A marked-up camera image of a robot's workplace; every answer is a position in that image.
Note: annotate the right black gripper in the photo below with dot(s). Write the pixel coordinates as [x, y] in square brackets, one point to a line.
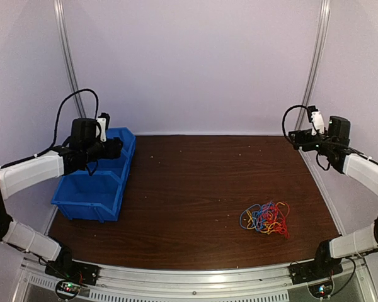
[305, 133]

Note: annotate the right aluminium frame post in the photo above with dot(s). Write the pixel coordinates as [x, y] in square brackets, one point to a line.
[321, 34]

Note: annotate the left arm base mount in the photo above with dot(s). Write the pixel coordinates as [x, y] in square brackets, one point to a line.
[73, 275]

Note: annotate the blue three-compartment bin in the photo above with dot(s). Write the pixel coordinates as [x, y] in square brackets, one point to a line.
[98, 197]

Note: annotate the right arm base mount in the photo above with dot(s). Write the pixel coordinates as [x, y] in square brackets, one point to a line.
[317, 274]

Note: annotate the left aluminium frame post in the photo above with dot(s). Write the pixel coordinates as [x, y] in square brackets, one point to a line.
[64, 44]

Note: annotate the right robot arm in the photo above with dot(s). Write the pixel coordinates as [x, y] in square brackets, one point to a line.
[333, 143]

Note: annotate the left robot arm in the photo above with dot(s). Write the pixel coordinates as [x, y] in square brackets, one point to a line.
[87, 143]

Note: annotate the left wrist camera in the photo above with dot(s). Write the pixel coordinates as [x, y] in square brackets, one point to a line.
[102, 124]

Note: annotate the aluminium frame post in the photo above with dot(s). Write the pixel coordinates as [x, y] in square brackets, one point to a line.
[321, 34]
[64, 44]

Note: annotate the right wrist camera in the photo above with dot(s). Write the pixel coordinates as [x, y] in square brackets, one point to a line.
[316, 120]

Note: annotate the front aluminium rail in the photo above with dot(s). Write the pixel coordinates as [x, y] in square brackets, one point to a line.
[269, 283]

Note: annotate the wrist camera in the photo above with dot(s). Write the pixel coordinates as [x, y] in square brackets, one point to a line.
[316, 120]
[102, 124]

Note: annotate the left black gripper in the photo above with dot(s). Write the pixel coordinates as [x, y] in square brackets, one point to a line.
[113, 150]

